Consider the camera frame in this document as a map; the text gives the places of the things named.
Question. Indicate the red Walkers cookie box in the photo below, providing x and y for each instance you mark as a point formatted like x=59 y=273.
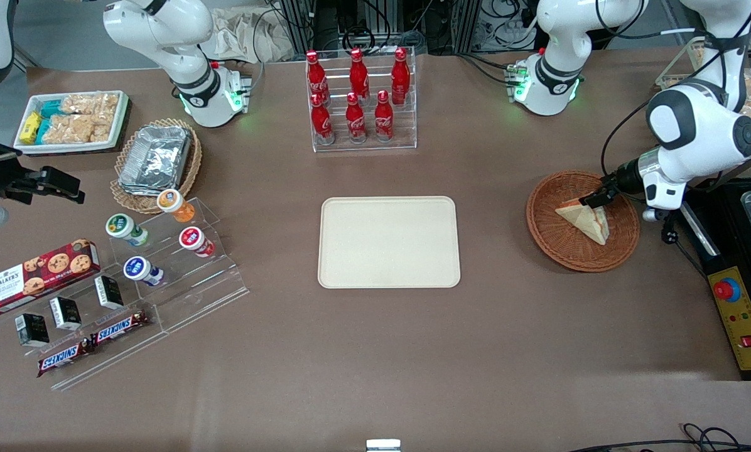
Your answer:
x=36 y=276

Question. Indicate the blue lid gum jar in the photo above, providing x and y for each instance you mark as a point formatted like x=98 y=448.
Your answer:
x=139 y=270

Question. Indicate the clear acrylic stepped stand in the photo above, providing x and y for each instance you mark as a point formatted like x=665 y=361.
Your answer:
x=118 y=358
x=215 y=282

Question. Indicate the light tan wicker basket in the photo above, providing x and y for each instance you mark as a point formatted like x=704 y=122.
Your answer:
x=193 y=169

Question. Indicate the small black box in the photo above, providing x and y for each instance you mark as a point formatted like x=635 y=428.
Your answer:
x=32 y=329
x=109 y=292
x=66 y=314

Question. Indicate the triangular sandwich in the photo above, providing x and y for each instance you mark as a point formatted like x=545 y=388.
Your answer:
x=586 y=223

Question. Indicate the beige cloth bag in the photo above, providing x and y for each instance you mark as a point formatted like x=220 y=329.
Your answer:
x=250 y=34

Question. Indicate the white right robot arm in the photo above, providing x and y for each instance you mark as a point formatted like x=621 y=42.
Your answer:
x=162 y=28

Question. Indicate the Snickers bar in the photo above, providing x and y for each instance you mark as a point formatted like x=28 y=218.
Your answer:
x=64 y=356
x=119 y=326

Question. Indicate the teal snack pack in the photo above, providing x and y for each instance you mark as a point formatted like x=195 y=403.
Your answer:
x=43 y=130
x=51 y=108

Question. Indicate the brown wicker basket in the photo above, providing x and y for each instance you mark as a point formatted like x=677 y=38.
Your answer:
x=561 y=245

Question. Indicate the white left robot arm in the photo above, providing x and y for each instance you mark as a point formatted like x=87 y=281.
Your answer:
x=696 y=135

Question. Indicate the red lid gum jar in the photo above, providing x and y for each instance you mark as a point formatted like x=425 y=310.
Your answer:
x=193 y=240

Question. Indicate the beige plastic tray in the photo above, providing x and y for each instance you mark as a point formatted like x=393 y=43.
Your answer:
x=388 y=242

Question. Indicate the stack of foil trays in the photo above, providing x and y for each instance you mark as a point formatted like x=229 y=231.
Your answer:
x=156 y=160

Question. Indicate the black machine yellow control panel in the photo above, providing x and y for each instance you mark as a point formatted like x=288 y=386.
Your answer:
x=743 y=314

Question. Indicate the red cola bottle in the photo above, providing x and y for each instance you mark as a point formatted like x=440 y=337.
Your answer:
x=322 y=122
x=400 y=78
x=316 y=75
x=358 y=75
x=355 y=122
x=383 y=119

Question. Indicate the green lid gum jar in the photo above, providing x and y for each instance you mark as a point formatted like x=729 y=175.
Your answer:
x=123 y=227

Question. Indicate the clear acrylic bottle rack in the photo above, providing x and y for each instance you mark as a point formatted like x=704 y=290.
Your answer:
x=407 y=129

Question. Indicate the aluminium profile frame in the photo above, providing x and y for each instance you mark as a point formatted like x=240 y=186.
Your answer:
x=300 y=25

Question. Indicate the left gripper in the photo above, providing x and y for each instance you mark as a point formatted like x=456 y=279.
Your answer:
x=624 y=174

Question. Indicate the white rectangular snack tray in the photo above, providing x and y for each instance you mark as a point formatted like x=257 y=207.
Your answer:
x=123 y=119

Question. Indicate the yellow snack pack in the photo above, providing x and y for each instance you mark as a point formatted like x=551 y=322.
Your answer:
x=30 y=127

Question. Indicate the orange lid gum jar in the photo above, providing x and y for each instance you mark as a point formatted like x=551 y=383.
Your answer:
x=173 y=204

